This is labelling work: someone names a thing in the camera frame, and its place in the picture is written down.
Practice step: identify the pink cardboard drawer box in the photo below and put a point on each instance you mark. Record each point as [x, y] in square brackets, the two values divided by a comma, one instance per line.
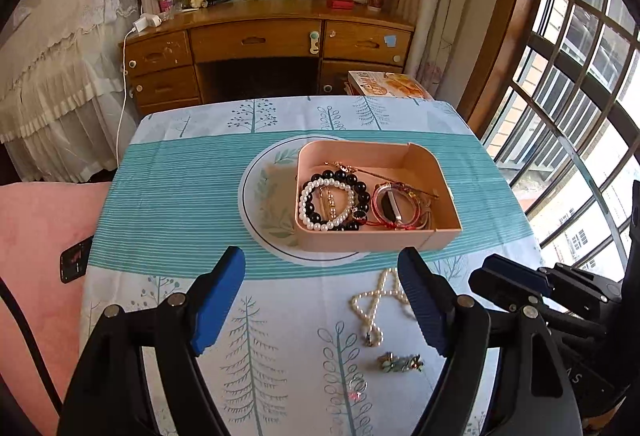
[380, 241]

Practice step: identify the small metal brooch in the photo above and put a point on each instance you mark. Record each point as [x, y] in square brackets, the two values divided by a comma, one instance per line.
[400, 362]

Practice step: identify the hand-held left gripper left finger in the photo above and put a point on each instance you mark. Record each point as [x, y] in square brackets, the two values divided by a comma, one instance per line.
[215, 316]

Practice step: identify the window with metal grille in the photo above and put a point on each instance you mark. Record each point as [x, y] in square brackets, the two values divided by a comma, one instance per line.
[575, 91]

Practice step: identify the green drawer safety lock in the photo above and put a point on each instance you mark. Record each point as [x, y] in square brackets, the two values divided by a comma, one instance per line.
[314, 43]

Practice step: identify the blue square sticker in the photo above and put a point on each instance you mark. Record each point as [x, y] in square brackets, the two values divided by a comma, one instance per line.
[391, 40]

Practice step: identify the wooden desk with drawers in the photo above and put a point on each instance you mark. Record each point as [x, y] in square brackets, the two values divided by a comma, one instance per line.
[250, 41]

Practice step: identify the gold rhinestone hair clip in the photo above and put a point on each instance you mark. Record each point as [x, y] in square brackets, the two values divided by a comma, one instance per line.
[330, 203]

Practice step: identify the round white leaf print mat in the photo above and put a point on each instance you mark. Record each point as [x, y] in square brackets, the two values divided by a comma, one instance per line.
[270, 216]

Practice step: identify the flat red box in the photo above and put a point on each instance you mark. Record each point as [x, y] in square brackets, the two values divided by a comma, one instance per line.
[340, 4]

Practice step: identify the white lace furniture cover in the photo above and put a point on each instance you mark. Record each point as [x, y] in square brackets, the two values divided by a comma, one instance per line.
[65, 66]

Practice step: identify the black smartphone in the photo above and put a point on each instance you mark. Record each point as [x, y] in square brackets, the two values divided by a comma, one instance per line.
[76, 261]

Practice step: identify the white charger plug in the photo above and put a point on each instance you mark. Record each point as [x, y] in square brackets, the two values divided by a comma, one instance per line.
[147, 23]

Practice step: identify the tree print tablecloth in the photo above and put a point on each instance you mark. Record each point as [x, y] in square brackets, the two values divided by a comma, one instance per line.
[175, 191]

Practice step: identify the pink blanket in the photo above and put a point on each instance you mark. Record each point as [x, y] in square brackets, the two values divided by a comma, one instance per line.
[45, 316]

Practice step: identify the pale floral curtain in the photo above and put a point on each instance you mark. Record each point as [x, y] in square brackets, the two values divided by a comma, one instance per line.
[440, 6]

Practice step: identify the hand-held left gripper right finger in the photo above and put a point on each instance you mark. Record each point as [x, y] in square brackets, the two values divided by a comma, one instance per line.
[425, 311]

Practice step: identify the black flashlight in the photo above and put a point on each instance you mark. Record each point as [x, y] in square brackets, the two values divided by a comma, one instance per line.
[219, 0]

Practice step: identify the orange snack box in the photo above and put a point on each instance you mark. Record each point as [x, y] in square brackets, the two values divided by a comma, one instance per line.
[395, 86]

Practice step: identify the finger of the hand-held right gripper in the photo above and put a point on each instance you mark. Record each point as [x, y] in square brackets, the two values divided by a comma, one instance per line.
[500, 288]
[520, 273]

